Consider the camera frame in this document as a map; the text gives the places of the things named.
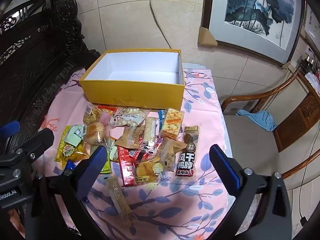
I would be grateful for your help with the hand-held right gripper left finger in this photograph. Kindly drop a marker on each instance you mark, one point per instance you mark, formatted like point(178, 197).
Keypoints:
point(98, 160)

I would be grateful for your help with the pink floral tablecloth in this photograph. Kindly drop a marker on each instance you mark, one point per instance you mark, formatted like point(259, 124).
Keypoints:
point(155, 205)

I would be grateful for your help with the clear round cracker packet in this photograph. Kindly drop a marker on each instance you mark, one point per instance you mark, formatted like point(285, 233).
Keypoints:
point(91, 113)

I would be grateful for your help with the white packet of round balls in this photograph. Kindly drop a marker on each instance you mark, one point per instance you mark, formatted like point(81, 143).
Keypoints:
point(127, 120)

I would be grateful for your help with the yellow snack packet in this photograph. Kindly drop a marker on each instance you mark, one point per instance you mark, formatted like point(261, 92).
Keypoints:
point(72, 152)

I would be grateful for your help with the yellow cardboard box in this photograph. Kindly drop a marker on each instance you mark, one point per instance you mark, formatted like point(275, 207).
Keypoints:
point(130, 92)

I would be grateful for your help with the long red snack packet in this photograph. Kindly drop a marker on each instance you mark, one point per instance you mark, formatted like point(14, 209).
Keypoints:
point(126, 166)

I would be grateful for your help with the orange-tan pastry packet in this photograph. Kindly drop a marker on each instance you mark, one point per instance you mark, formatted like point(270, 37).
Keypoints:
point(132, 137)

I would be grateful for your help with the clear bread packet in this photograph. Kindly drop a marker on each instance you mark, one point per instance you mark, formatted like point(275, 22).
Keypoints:
point(96, 132)

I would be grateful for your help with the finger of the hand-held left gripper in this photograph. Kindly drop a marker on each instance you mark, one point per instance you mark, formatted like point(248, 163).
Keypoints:
point(8, 128)
point(37, 141)

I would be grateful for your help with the cardboard corner protector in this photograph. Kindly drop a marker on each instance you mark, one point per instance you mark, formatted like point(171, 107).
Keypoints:
point(206, 38)
point(287, 66)

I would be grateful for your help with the light green snack packet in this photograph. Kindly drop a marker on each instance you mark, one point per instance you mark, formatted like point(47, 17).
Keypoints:
point(77, 135)

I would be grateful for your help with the framed lotus painting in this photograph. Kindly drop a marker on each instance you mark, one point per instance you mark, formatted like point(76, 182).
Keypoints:
point(250, 10)

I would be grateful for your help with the kraft triangular snack packet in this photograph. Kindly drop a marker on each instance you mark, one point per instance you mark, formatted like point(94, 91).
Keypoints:
point(172, 152)

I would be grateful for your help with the clear cereal bar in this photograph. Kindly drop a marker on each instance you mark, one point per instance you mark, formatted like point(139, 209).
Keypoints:
point(120, 197)

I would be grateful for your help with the yellow-green snack packet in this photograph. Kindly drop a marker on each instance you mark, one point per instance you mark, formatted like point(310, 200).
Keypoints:
point(106, 166)

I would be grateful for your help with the small framed picture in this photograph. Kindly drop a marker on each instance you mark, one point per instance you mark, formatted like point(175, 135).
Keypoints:
point(313, 25)

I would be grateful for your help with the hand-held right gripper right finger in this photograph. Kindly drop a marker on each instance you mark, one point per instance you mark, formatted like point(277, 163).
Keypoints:
point(225, 165)

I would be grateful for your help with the wooden chair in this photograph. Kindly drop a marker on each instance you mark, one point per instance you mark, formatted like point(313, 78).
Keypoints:
point(307, 115)

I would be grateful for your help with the black power plugs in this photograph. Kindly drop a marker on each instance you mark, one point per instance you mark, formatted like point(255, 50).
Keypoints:
point(308, 63)

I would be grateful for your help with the dark carved wooden furniture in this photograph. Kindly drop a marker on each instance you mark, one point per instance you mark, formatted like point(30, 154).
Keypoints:
point(30, 67)

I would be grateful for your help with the beige snack bar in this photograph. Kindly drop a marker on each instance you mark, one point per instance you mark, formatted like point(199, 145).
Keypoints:
point(150, 127)

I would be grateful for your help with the blue snack packet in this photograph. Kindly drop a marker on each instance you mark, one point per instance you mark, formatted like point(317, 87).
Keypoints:
point(162, 116)

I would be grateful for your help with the orange cracker packet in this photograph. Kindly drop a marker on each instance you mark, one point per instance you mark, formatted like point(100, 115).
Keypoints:
point(171, 123)

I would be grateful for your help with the pink snack packet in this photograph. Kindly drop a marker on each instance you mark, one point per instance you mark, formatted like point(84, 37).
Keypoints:
point(106, 117)

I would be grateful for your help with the black brown meat snack packet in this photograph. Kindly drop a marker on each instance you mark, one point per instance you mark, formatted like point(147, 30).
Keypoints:
point(187, 155)

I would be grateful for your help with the yellow round cake packet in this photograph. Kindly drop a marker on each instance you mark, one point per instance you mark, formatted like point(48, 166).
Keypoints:
point(147, 171)

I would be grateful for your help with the blue cloth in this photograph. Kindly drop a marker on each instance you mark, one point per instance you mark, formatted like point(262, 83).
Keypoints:
point(262, 120)

